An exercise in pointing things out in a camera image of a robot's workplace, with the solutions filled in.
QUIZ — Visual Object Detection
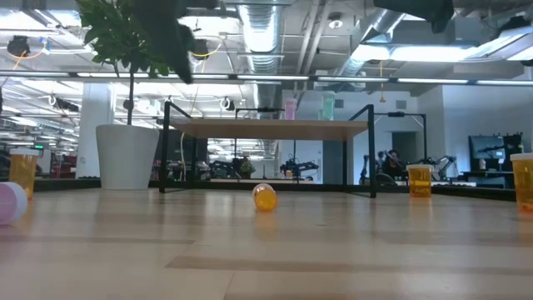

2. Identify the white building column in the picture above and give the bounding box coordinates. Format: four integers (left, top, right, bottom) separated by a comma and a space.
76, 82, 116, 179

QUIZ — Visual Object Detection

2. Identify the green leafy tree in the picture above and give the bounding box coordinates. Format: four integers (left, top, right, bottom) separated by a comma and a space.
74, 0, 187, 126

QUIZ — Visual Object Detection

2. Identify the silver ceiling air duct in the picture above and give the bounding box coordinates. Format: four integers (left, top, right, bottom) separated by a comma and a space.
237, 2, 286, 121

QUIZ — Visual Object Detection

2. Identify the tall teal medicine bottle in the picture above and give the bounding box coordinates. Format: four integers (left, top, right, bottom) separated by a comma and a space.
322, 91, 336, 122

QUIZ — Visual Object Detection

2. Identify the black ceiling device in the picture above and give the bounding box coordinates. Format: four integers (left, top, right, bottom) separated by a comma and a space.
7, 35, 31, 58
191, 38, 211, 62

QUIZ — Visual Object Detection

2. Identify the white plant pot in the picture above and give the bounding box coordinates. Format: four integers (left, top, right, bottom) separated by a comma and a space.
95, 123, 161, 191

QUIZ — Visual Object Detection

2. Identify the person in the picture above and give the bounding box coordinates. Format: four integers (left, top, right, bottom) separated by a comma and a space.
381, 148, 406, 181

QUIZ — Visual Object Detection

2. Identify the wide orange medicine bottle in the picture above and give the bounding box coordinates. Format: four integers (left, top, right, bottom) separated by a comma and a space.
509, 152, 533, 213

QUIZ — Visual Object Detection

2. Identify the black computer monitor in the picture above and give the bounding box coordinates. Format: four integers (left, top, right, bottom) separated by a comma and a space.
468, 135, 507, 162

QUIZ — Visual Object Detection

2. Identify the wide pink medicine bottle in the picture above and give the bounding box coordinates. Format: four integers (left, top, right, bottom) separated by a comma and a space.
284, 97, 298, 122

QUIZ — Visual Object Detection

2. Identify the long ceiling light strip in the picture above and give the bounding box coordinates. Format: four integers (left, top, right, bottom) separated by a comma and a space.
476, 78, 533, 87
236, 74, 310, 82
397, 77, 471, 84
315, 76, 391, 83

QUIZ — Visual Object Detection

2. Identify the bright ceiling light panel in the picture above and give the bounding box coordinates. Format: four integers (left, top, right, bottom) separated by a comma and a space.
351, 43, 480, 63

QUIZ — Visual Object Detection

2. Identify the black equipment rack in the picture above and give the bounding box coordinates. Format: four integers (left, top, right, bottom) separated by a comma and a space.
501, 132, 526, 178

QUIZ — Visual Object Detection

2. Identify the wooden shelf black metal frame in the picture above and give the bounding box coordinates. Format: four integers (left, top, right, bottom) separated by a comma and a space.
159, 101, 378, 199

